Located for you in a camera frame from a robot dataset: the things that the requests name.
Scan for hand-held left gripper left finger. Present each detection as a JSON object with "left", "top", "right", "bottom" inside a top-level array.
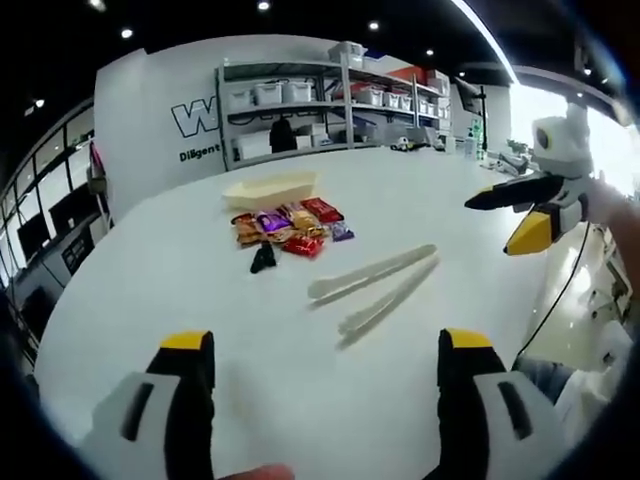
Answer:
[{"left": 79, "top": 329, "right": 217, "bottom": 480}]

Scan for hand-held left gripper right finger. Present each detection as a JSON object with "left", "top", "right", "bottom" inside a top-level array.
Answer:
[{"left": 428, "top": 327, "right": 571, "bottom": 480}]

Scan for white plastic food tongs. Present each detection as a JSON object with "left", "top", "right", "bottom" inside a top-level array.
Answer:
[{"left": 306, "top": 242, "right": 442, "bottom": 352}]

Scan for pile of food snack packets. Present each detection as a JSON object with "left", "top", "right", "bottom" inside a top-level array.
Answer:
[{"left": 229, "top": 196, "right": 357, "bottom": 261}]

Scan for cream paper boat container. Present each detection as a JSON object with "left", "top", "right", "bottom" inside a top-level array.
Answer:
[{"left": 221, "top": 170, "right": 320, "bottom": 212}]

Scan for person's right hand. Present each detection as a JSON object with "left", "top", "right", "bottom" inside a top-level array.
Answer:
[{"left": 585, "top": 169, "right": 640, "bottom": 229}]

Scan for person's left hand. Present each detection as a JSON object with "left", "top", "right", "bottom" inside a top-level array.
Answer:
[{"left": 217, "top": 463, "right": 296, "bottom": 480}]

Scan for person's jeans leg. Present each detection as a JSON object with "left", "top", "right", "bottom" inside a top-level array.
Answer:
[{"left": 513, "top": 353, "right": 579, "bottom": 404}]

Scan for clear pump bottle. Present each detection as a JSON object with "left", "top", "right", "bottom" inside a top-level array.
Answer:
[{"left": 463, "top": 126, "right": 482, "bottom": 160}]

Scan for grey metal shelf rack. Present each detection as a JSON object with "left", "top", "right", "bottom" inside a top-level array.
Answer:
[{"left": 213, "top": 42, "right": 454, "bottom": 172}]

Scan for small black object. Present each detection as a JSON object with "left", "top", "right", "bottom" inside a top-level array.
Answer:
[{"left": 249, "top": 241, "right": 279, "bottom": 275}]

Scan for row of white storage boxes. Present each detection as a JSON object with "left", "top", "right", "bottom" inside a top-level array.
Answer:
[{"left": 227, "top": 42, "right": 451, "bottom": 121}]

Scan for row of dark monitors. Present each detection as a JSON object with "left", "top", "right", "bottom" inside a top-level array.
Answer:
[{"left": 0, "top": 194, "right": 109, "bottom": 301}]

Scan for black office chair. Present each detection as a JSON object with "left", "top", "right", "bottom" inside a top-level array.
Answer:
[{"left": 269, "top": 119, "right": 297, "bottom": 155}]

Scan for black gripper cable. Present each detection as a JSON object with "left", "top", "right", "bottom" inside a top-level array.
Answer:
[{"left": 517, "top": 222, "right": 592, "bottom": 359}]

